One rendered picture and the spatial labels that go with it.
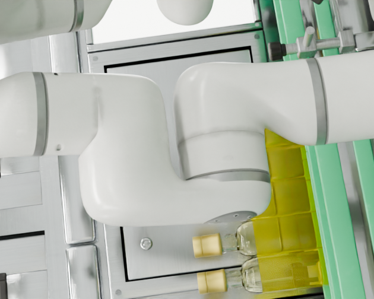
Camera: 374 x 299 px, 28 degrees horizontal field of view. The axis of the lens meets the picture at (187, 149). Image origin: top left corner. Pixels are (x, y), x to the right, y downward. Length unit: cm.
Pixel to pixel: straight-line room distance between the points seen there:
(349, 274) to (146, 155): 43
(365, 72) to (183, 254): 63
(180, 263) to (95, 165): 61
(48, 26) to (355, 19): 58
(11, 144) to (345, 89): 34
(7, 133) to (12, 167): 73
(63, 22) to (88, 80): 13
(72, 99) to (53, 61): 73
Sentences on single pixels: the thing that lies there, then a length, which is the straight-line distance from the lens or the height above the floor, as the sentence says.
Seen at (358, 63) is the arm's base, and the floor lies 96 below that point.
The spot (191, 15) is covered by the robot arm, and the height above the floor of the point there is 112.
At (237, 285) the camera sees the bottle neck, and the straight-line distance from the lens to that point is 118.
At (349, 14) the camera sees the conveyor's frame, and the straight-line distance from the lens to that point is 126.
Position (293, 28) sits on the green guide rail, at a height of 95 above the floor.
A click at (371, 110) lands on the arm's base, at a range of 79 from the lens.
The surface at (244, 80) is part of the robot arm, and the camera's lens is 78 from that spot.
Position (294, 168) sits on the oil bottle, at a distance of 119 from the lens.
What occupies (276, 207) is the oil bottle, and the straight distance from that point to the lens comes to 118.
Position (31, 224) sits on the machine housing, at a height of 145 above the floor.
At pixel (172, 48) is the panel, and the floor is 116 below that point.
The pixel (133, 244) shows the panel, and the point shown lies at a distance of 133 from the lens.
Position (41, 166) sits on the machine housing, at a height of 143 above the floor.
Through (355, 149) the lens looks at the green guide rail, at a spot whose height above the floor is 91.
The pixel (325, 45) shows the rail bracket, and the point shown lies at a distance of 113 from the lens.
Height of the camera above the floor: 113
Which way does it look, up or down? 1 degrees up
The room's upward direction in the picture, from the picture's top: 98 degrees counter-clockwise
